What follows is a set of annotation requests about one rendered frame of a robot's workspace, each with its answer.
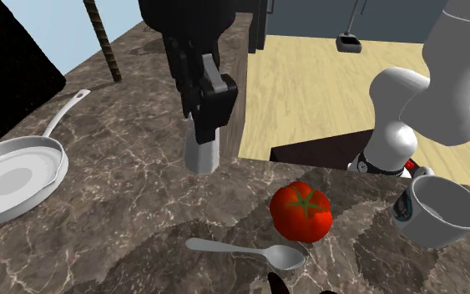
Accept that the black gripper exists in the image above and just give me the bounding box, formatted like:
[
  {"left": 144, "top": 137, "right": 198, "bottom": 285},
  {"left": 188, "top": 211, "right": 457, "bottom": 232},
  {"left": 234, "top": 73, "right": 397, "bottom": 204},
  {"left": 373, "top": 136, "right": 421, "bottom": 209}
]
[{"left": 138, "top": 0, "right": 240, "bottom": 146}]

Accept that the grey cylindrical shaker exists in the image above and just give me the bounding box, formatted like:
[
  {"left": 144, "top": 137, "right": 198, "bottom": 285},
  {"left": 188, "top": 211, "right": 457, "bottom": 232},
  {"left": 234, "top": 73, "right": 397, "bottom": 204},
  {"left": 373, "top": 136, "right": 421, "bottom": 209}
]
[{"left": 184, "top": 113, "right": 221, "bottom": 175}]

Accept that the dark cabinet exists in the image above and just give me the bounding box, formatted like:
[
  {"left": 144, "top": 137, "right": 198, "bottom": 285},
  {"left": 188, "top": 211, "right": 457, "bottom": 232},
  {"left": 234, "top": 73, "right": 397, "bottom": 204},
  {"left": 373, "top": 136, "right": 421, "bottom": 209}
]
[{"left": 248, "top": 0, "right": 275, "bottom": 55}]

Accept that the brown twisted pole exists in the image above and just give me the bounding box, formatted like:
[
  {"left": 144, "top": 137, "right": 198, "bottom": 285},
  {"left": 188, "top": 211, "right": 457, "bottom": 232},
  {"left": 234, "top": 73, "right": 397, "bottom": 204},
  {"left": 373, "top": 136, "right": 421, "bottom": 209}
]
[{"left": 82, "top": 0, "right": 124, "bottom": 84}]

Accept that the dark robot stand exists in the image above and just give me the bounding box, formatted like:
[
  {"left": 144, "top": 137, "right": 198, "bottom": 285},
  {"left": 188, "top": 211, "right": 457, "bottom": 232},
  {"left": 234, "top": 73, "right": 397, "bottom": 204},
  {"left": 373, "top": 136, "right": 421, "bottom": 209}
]
[{"left": 269, "top": 129, "right": 375, "bottom": 170}]

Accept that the red tomato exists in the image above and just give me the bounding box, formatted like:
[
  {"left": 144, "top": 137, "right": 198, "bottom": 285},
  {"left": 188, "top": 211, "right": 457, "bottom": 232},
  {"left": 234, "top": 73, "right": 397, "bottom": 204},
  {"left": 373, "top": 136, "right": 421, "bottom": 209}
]
[{"left": 269, "top": 181, "right": 334, "bottom": 245}]

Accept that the grey spoon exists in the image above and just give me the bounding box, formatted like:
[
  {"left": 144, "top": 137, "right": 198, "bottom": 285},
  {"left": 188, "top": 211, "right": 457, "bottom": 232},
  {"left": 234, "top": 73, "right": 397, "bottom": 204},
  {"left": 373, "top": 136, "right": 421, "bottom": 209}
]
[{"left": 184, "top": 237, "right": 307, "bottom": 271}]

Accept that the large black box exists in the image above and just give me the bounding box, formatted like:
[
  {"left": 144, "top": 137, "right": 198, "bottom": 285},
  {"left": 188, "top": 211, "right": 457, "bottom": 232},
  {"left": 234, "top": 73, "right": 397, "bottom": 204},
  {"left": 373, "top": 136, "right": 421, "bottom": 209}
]
[{"left": 0, "top": 0, "right": 68, "bottom": 153}]

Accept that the white frying pan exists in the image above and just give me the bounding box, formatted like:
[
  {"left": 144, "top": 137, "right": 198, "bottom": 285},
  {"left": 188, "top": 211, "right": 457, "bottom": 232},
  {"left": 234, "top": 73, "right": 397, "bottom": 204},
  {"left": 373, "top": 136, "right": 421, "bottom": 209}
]
[{"left": 0, "top": 89, "right": 92, "bottom": 230}]

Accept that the dark brown object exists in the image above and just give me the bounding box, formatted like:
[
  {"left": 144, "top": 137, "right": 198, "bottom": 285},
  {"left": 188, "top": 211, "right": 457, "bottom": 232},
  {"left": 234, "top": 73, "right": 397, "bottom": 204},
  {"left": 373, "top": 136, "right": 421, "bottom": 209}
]
[{"left": 266, "top": 271, "right": 291, "bottom": 294}]

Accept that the white mug with print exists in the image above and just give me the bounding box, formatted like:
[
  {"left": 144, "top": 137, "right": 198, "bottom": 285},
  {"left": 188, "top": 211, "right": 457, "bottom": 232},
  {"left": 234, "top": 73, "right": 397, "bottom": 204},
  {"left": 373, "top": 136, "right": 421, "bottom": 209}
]
[{"left": 391, "top": 174, "right": 470, "bottom": 250}]

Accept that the grey long-handled dustpan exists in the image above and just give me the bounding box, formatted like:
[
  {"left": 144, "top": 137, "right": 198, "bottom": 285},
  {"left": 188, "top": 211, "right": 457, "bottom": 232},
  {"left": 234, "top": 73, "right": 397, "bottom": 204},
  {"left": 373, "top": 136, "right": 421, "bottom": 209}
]
[{"left": 335, "top": 0, "right": 368, "bottom": 54}]

